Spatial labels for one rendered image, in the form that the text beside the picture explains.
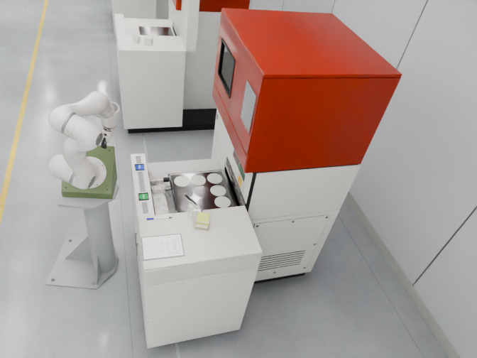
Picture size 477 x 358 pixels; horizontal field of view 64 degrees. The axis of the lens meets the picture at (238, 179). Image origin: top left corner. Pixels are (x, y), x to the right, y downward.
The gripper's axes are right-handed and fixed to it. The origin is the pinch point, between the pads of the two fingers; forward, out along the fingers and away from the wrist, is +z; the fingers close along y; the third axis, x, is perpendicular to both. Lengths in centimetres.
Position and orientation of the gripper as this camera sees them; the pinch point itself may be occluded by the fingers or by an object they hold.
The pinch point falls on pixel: (106, 140)
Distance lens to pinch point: 240.3
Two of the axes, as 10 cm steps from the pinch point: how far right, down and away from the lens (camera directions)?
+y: 1.7, -8.0, 5.7
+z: -3.6, 4.9, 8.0
